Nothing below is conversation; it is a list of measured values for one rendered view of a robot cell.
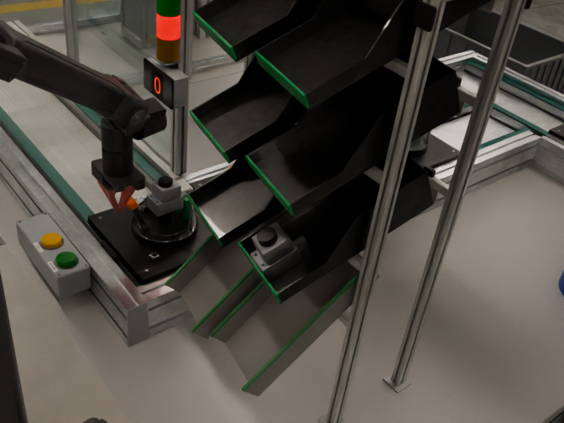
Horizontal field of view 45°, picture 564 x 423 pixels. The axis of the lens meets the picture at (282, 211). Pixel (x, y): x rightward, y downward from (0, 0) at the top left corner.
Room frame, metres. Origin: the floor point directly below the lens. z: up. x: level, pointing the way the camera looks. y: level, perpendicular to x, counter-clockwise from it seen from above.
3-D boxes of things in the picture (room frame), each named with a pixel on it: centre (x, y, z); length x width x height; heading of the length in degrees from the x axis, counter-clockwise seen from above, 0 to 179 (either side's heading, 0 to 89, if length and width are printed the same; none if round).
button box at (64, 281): (1.07, 0.46, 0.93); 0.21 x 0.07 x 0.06; 43
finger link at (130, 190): (1.09, 0.33, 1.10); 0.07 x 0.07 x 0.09; 43
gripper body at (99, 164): (1.08, 0.32, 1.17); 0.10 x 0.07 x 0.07; 43
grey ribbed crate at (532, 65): (3.00, -0.84, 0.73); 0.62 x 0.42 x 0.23; 43
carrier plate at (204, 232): (1.15, 0.24, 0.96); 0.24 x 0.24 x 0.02; 43
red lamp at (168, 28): (1.37, 0.29, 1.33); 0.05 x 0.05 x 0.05
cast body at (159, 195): (1.16, 0.24, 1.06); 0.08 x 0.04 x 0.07; 133
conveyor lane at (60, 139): (1.39, 0.43, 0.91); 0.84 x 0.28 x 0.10; 43
